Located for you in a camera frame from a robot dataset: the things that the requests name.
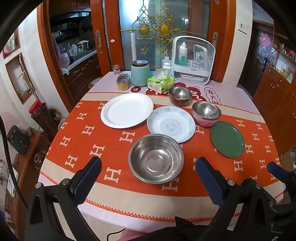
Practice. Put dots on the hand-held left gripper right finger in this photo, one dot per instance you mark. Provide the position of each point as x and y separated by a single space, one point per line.
209 180

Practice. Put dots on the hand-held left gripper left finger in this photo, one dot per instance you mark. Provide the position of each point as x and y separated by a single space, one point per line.
84 180

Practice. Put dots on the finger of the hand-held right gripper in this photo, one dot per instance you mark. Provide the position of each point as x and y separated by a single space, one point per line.
277 170

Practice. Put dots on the green plate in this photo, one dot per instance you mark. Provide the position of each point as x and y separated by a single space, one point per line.
227 139

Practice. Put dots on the large steel bowl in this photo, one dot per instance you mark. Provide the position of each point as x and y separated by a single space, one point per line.
156 160

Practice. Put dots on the pink steel bowl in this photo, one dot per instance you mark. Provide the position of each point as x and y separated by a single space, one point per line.
205 123
205 109

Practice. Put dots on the blue patterned white plate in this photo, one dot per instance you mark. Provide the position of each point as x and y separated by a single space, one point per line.
171 125

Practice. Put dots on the brown steel bowl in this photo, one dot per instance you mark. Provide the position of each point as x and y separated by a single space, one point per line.
180 92

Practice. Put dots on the cardboard box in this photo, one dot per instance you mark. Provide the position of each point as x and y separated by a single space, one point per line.
289 160

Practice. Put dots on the round glass jar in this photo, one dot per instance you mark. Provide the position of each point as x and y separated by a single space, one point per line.
40 159

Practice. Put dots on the wooden side cabinet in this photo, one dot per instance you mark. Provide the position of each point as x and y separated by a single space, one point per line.
30 148

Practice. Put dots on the dark wicker basket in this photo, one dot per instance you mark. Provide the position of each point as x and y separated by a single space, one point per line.
45 122

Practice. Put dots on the wooden cabinets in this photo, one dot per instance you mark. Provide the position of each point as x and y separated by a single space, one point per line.
272 97

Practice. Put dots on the black box device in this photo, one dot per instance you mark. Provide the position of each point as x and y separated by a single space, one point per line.
17 140

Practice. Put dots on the red lidded container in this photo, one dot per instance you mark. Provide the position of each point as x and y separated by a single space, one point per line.
36 107

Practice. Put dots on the pink printed table cover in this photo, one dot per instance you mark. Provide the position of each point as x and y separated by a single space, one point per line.
111 81

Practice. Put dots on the clear food container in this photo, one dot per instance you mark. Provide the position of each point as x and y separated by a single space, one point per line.
123 82

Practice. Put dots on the green tissue pack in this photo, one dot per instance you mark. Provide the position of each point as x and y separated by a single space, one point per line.
161 83

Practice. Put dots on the kitchen counter cabinet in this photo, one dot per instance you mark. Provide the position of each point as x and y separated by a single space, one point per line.
78 71

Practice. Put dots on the small glass jar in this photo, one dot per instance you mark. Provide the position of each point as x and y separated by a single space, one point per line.
116 70

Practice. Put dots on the teal jar with dark lid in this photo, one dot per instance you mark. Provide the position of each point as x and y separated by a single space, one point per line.
140 74

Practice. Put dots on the blue packet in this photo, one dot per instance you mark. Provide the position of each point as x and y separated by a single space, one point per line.
152 74

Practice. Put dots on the clear plastic bottle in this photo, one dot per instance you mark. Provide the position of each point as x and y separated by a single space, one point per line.
197 60

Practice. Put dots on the white plastic bottle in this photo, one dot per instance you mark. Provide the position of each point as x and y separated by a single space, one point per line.
166 67

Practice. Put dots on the pink patterned jar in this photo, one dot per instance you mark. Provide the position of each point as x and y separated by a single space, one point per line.
64 59

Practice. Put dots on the white bottle with teal label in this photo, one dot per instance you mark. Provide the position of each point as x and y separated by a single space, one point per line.
182 54

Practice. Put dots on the pink paper decoration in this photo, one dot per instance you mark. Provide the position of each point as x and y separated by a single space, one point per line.
266 39

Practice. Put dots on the glass door with gold ornament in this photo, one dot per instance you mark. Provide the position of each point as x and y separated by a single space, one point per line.
129 18

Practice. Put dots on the wall shelf with small goods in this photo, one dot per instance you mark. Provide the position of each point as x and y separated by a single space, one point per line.
285 51

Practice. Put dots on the large wooden picture frame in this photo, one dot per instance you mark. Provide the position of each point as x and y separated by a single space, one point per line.
20 78

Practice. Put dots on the white wall switch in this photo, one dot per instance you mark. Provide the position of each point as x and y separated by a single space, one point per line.
243 26

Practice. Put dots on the small wooden picture frame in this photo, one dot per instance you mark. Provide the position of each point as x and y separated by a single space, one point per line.
11 44

